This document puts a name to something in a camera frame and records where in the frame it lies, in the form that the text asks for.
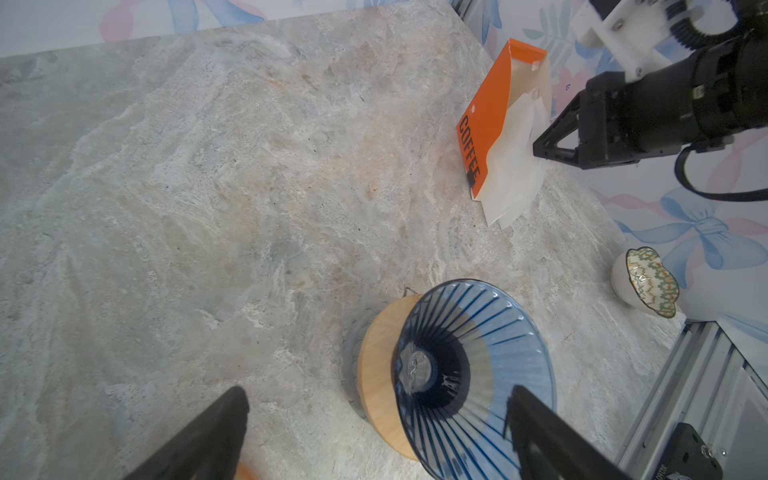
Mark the blue glass dripper cone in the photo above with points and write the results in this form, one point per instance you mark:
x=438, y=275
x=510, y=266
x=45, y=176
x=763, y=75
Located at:
x=463, y=347

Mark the coffee filter paper pack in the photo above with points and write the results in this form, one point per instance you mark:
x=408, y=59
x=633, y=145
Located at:
x=519, y=68

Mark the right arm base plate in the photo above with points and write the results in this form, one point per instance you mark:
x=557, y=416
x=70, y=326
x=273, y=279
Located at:
x=687, y=457

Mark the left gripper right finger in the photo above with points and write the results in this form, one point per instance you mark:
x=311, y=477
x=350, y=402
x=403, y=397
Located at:
x=547, y=447

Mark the aluminium rail frame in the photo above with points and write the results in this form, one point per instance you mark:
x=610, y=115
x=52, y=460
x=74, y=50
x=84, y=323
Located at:
x=708, y=383

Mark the grey glass carafe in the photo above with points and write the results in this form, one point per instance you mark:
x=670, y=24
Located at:
x=350, y=352

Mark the small patterned dish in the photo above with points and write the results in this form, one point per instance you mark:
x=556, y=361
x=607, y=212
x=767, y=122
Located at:
x=640, y=279

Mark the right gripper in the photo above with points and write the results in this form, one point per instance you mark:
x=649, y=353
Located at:
x=716, y=92

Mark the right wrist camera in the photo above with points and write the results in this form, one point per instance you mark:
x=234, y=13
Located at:
x=632, y=30

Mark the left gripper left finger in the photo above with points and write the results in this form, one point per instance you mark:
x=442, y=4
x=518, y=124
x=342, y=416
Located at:
x=208, y=447

